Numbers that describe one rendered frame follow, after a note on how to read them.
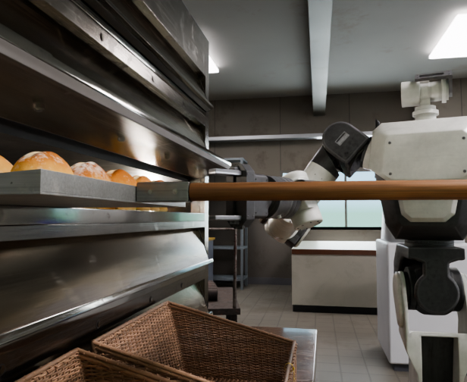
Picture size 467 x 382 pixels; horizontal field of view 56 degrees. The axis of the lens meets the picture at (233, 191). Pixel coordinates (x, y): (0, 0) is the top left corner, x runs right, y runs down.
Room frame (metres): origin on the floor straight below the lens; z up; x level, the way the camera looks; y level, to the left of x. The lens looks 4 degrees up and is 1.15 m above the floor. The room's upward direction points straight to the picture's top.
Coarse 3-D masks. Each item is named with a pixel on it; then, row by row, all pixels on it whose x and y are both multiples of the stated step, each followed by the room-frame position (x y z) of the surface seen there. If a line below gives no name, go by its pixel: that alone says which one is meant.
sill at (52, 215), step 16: (0, 208) 0.83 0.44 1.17; (16, 208) 0.87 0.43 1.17; (32, 208) 0.92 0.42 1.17; (48, 208) 0.97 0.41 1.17; (64, 208) 1.03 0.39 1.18; (80, 208) 1.10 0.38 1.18; (96, 208) 1.18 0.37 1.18; (0, 224) 0.83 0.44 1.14; (16, 224) 0.87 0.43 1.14; (32, 224) 0.92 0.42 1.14
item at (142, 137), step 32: (0, 64) 0.65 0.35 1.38; (32, 64) 0.68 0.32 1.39; (0, 96) 0.77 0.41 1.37; (32, 96) 0.79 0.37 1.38; (64, 96) 0.82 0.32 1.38; (96, 96) 0.87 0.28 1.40; (64, 128) 1.02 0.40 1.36; (96, 128) 1.06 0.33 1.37; (128, 128) 1.10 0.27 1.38; (160, 128) 1.22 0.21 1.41; (160, 160) 1.60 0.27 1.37; (192, 160) 1.70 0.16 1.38
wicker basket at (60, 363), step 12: (60, 360) 0.97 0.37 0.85; (72, 360) 1.02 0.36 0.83; (84, 360) 1.04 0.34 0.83; (96, 360) 1.04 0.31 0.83; (108, 360) 1.03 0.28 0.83; (36, 372) 0.89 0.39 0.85; (48, 372) 0.92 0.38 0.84; (60, 372) 0.97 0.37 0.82; (72, 372) 1.00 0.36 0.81; (84, 372) 1.04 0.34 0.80; (96, 372) 1.04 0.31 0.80; (108, 372) 1.03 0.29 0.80; (120, 372) 1.02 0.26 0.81; (132, 372) 1.02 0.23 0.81; (144, 372) 1.01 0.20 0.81
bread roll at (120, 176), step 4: (108, 172) 0.72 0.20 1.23; (112, 172) 0.72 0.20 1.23; (116, 172) 0.73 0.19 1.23; (120, 172) 0.73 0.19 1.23; (124, 172) 0.74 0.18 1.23; (108, 176) 0.71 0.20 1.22; (112, 176) 0.71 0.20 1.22; (116, 176) 0.72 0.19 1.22; (120, 176) 0.72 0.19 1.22; (124, 176) 0.73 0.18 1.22; (128, 176) 0.74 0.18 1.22; (112, 180) 0.71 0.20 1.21; (116, 180) 0.71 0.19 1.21; (120, 180) 0.72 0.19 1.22; (124, 180) 0.73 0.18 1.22; (128, 180) 0.73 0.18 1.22; (132, 180) 0.75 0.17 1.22; (128, 184) 0.73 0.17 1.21; (132, 184) 0.74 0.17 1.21
